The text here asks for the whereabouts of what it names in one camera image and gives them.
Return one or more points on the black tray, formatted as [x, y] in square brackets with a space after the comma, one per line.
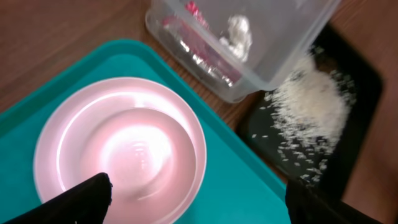
[359, 84]

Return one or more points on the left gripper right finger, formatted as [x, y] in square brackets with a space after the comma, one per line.
[307, 205]

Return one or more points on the small white bowl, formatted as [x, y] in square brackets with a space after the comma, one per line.
[145, 152]

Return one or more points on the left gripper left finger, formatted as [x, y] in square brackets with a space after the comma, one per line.
[87, 202]

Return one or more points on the white tissue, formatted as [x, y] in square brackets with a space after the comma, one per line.
[239, 38]

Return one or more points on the clear plastic bin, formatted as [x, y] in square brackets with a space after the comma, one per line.
[282, 30]

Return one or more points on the red snack wrapper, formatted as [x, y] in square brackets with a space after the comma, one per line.
[197, 27]

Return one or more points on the teal plastic tray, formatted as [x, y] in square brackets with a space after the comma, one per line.
[237, 186]

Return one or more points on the large white plate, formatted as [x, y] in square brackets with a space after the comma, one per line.
[61, 142]

